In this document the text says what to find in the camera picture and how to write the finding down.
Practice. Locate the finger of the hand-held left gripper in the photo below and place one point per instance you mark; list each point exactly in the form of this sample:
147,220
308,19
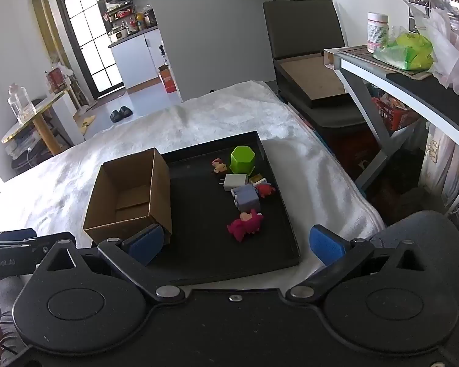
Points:
42,241
11,234

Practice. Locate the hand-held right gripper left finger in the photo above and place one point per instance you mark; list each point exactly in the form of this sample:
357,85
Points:
147,242

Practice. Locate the white kitchen cabinet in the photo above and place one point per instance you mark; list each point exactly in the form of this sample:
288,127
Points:
137,57

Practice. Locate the magenta plush figurine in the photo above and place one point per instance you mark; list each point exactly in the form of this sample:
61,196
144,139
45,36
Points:
244,227

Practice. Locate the black tray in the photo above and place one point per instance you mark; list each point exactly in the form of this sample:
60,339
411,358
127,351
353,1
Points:
202,218

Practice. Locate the small red figurine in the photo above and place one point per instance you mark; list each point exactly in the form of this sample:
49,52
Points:
266,190

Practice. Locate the clear glass jar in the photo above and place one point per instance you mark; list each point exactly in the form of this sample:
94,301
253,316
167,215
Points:
21,107

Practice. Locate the black framed brown board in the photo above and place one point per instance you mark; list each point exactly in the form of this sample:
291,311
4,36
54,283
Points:
313,78

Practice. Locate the orange carton box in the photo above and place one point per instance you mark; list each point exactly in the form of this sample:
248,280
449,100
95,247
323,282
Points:
168,80

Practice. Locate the yellow slippers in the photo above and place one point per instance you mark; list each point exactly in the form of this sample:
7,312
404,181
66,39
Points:
88,121

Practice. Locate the rice cooker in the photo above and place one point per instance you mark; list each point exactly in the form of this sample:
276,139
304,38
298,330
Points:
118,34

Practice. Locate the red basket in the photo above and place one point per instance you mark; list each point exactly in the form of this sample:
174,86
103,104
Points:
394,114

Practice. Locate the grey charger plug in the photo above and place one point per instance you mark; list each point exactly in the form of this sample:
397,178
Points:
235,182

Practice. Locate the green hexagonal cup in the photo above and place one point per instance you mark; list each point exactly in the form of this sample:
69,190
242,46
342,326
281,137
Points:
243,159

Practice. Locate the cream printed cloth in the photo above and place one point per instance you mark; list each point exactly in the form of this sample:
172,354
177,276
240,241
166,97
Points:
440,160

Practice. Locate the round table with gold edge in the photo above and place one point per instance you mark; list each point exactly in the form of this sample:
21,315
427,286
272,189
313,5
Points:
48,133

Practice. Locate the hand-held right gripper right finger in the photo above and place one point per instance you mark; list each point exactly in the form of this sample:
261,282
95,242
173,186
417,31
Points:
325,246

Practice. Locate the white jar with pink label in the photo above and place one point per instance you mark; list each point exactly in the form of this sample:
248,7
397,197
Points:
378,30

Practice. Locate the white plastic bag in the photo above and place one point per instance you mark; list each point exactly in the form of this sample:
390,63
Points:
451,46

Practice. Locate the blue-grey cube toy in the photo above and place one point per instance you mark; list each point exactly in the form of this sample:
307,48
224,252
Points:
248,198

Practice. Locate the small figurine with pink hat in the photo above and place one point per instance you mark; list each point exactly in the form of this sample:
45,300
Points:
218,165

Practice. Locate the grey white desk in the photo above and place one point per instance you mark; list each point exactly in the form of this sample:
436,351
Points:
443,95

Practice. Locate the white side cabinet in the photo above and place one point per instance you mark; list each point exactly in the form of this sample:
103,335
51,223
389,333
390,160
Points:
67,122

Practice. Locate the green plastic bag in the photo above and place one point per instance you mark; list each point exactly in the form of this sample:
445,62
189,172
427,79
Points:
409,46

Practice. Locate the black framed glass door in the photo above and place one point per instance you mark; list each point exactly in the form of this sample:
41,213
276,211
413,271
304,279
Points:
88,46

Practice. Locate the white fluffy blanket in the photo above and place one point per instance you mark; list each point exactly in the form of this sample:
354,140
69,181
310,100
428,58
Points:
214,122

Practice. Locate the brown cardboard box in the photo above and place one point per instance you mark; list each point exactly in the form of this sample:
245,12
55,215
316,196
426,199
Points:
130,195

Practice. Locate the small yellow white block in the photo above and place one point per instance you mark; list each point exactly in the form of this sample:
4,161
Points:
257,179

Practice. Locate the red tin can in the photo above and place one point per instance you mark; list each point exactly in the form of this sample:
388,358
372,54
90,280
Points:
56,80

